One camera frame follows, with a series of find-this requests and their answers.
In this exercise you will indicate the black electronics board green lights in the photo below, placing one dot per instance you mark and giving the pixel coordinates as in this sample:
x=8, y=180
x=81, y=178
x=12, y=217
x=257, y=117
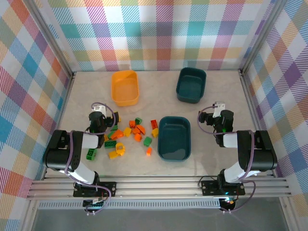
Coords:
x=92, y=204

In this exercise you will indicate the orange black electronics board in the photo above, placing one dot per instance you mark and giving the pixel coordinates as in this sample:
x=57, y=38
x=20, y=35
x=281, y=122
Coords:
x=228, y=203

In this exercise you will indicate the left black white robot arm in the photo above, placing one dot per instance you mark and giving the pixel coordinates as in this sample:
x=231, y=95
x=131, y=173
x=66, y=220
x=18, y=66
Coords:
x=57, y=156

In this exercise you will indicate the aluminium table side rail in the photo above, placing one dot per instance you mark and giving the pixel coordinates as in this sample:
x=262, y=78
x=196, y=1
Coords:
x=250, y=103
x=65, y=103

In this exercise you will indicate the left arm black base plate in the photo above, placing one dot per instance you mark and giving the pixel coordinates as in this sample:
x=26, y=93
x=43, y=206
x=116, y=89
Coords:
x=114, y=185

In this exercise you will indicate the aluminium mounting rail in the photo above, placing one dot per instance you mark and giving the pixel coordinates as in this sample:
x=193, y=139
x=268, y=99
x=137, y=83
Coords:
x=156, y=186

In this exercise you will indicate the yellow lego plate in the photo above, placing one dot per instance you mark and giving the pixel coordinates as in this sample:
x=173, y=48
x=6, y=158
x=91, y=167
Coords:
x=106, y=137

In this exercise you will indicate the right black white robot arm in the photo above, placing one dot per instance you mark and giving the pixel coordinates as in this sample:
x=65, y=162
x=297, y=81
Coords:
x=260, y=154

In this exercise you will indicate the yellow-orange plastic container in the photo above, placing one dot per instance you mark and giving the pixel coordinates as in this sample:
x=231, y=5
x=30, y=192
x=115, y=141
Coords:
x=125, y=89

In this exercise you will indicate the aluminium frame post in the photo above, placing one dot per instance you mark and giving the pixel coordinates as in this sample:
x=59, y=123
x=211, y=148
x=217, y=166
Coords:
x=51, y=36
x=261, y=36

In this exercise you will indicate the yellow round lego piece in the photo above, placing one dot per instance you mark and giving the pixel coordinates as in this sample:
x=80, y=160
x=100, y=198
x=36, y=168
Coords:
x=121, y=151

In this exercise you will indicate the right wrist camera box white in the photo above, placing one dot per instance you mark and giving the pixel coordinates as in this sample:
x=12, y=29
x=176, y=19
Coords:
x=219, y=108

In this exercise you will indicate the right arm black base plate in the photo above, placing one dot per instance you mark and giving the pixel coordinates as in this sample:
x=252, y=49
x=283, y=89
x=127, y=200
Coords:
x=208, y=188

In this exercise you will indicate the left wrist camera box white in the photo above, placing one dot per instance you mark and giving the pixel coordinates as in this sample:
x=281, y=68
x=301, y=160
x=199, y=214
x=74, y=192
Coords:
x=99, y=110

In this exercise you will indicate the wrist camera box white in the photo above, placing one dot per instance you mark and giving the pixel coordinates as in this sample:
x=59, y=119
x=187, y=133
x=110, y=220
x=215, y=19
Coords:
x=99, y=110
x=219, y=108

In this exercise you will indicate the orange curved printed lego piece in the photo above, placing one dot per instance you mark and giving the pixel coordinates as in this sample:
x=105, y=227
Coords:
x=139, y=130

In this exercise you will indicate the small orange lego brick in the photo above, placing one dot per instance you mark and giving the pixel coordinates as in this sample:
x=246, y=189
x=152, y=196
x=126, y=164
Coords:
x=149, y=151

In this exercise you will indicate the dark teal plastic container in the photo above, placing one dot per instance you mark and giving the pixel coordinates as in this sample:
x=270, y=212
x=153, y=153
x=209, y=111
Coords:
x=190, y=86
x=174, y=139

